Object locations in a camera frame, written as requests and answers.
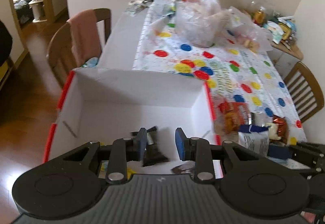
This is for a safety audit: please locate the dark red chip bag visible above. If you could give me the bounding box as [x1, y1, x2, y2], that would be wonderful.
[273, 115, 289, 144]

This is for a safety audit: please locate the pale yellow snack bag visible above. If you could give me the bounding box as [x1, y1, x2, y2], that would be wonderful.
[264, 123, 281, 140]

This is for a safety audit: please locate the black snack packet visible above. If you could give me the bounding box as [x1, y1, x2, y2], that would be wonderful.
[142, 126, 169, 167]

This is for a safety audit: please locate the red pretzel snack bag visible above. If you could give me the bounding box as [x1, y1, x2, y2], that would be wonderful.
[218, 100, 251, 134]

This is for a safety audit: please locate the red white cardboard box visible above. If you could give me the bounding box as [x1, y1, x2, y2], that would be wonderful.
[43, 68, 220, 174]

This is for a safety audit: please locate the wooden slatted chair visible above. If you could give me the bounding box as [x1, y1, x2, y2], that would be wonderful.
[284, 62, 324, 123]

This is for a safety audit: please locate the colourful polka dot tablecloth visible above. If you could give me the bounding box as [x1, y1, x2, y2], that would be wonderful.
[133, 0, 307, 143]

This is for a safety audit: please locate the pink cloth on chair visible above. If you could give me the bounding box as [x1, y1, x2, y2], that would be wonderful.
[67, 10, 101, 66]

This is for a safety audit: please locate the wooden chair with pink cloth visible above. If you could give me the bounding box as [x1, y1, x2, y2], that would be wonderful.
[47, 8, 111, 87]

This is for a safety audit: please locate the white tissue pack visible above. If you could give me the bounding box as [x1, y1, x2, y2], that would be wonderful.
[263, 21, 284, 44]

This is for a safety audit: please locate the yellow box on cabinet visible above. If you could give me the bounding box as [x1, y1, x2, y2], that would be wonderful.
[278, 22, 292, 41]

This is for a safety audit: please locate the clear bag with pastries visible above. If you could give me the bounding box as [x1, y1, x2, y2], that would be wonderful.
[226, 6, 273, 53]

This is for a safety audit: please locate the large clear plastic bag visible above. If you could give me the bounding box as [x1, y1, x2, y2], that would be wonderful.
[175, 0, 230, 48]

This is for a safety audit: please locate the orange juice bottle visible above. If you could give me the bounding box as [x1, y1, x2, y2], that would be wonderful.
[253, 6, 265, 25]

